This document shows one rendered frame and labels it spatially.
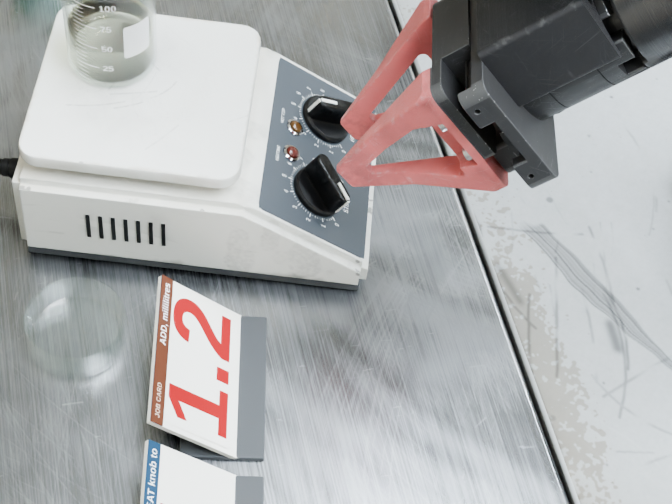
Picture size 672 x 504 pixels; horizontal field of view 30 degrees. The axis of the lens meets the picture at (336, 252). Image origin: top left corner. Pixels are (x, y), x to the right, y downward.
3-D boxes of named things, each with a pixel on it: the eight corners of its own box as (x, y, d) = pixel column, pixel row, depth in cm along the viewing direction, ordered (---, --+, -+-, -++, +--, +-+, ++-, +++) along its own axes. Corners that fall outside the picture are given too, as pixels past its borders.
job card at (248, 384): (266, 320, 72) (270, 279, 69) (264, 462, 67) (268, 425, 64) (159, 316, 72) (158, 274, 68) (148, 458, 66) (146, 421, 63)
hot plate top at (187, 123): (262, 36, 75) (263, 25, 74) (238, 192, 67) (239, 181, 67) (61, 11, 74) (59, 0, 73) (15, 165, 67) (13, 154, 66)
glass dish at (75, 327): (12, 367, 69) (8, 346, 67) (47, 288, 72) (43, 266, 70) (109, 391, 68) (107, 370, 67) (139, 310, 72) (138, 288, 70)
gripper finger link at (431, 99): (297, 164, 58) (469, 74, 54) (309, 68, 63) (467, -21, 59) (382, 249, 62) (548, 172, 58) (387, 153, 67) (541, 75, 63)
